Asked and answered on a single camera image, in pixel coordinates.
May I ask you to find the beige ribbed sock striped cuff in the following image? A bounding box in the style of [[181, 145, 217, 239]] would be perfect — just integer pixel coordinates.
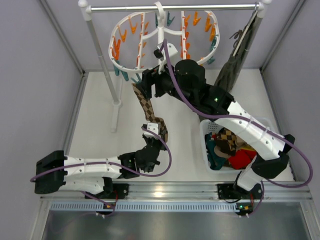
[[214, 146, 231, 159]]

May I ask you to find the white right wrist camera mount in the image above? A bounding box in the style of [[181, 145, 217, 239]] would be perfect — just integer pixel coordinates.
[[153, 43, 180, 74]]

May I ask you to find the teal green sock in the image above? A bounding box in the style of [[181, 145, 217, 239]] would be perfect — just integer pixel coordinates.
[[205, 133, 226, 171]]

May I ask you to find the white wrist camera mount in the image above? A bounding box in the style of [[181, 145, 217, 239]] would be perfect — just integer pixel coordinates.
[[153, 43, 180, 74], [143, 122, 160, 138]]

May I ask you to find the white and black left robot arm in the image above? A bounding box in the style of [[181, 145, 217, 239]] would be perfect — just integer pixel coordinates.
[[30, 132, 168, 197]]

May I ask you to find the olive green hanging garment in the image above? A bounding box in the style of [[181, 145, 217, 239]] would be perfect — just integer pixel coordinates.
[[214, 10, 258, 92]]

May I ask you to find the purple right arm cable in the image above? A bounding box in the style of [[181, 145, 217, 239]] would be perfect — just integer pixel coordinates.
[[159, 38, 314, 189]]

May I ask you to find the white plastic laundry basket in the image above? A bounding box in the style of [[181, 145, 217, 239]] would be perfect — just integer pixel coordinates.
[[199, 117, 291, 175]]

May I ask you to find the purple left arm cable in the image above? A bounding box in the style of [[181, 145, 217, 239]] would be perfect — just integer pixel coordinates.
[[29, 126, 173, 213]]

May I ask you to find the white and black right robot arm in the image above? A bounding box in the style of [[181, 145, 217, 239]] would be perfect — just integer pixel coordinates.
[[136, 59, 295, 192]]

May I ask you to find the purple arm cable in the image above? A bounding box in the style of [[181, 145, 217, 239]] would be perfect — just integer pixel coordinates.
[[29, 126, 173, 213], [159, 38, 314, 189]]

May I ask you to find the red santa sock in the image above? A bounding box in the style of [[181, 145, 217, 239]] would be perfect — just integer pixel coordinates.
[[228, 149, 257, 170]]

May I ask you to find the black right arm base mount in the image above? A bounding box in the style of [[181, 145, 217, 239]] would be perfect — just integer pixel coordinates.
[[217, 183, 263, 203]]

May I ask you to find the white round clip hanger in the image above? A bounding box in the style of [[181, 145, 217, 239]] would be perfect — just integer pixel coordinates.
[[108, 1, 221, 83]]

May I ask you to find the white and steel clothes rack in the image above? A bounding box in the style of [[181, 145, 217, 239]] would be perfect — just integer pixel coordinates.
[[78, 0, 271, 133]]

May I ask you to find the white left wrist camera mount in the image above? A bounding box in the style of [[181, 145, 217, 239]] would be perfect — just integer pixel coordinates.
[[143, 122, 160, 138]]

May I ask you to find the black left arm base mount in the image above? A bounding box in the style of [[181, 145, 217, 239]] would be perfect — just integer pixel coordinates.
[[87, 183, 129, 200]]

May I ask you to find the grey slotted cable duct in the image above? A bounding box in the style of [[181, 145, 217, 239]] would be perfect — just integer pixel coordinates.
[[50, 201, 252, 213]]

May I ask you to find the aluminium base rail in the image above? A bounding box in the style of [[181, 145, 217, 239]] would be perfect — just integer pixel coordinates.
[[41, 181, 313, 201]]

